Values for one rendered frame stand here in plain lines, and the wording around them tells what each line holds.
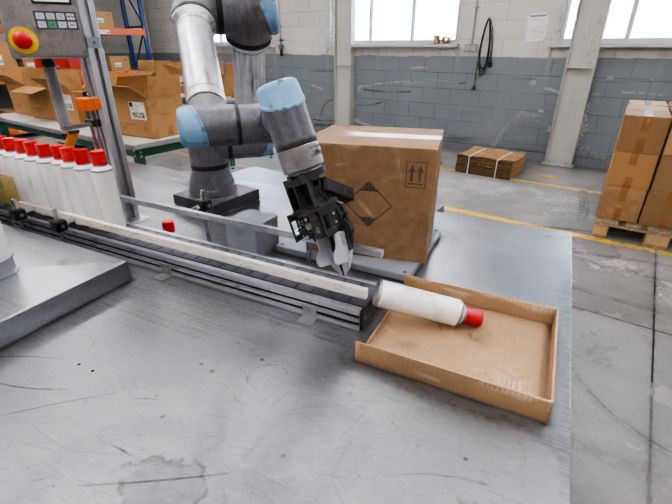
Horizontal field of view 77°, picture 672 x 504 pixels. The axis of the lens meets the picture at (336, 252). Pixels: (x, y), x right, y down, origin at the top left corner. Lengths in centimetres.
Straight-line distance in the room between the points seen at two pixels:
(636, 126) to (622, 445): 229
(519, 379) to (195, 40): 87
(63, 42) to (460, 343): 116
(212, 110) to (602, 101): 537
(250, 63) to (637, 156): 298
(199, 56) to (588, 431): 180
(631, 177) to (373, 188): 290
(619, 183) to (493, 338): 297
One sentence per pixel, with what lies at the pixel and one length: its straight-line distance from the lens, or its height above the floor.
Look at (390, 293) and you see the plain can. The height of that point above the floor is 91.
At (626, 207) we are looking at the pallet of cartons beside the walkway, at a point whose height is 26.
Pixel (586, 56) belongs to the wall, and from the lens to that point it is 586.
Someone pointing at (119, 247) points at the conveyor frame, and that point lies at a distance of 116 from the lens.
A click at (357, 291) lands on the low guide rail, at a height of 91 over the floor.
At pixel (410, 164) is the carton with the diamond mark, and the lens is 94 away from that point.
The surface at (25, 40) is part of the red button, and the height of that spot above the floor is 132.
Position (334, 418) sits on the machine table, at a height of 83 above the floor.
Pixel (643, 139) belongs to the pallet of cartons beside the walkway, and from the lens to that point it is 365.
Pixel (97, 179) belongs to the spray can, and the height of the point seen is 102.
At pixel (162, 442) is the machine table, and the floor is 83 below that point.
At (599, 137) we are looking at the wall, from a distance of 595.
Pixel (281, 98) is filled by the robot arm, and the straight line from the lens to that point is 73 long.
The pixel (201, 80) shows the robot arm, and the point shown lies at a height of 125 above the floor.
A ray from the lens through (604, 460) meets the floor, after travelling 191.
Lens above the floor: 131
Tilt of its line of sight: 26 degrees down
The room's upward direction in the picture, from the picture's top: straight up
